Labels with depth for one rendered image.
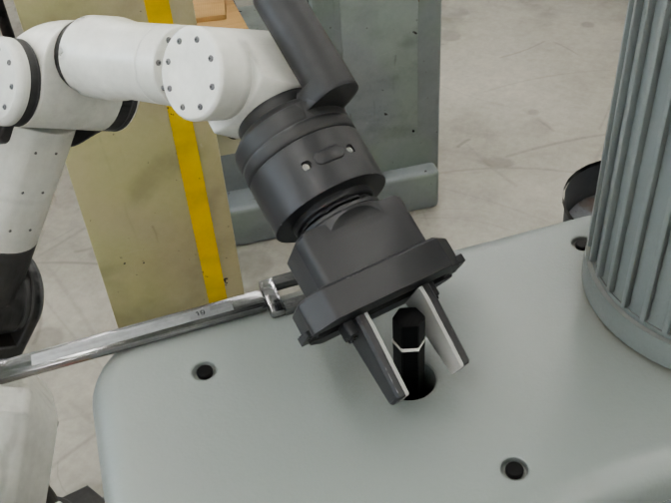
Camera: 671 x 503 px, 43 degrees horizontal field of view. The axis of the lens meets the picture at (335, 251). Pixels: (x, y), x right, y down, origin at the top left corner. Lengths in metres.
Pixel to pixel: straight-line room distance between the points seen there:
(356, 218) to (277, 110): 0.09
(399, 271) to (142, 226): 2.08
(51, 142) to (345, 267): 0.39
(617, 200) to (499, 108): 3.92
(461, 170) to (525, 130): 0.46
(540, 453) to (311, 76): 0.29
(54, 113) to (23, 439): 0.37
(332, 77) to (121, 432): 0.28
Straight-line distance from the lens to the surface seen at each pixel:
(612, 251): 0.63
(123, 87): 0.74
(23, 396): 1.01
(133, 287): 2.76
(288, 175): 0.58
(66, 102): 0.82
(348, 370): 0.62
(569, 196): 3.02
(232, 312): 0.66
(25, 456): 1.02
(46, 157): 0.88
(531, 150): 4.22
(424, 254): 0.58
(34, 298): 1.00
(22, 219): 0.91
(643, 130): 0.56
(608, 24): 5.41
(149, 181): 2.53
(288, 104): 0.60
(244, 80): 0.60
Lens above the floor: 2.35
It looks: 41 degrees down
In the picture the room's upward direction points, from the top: 4 degrees counter-clockwise
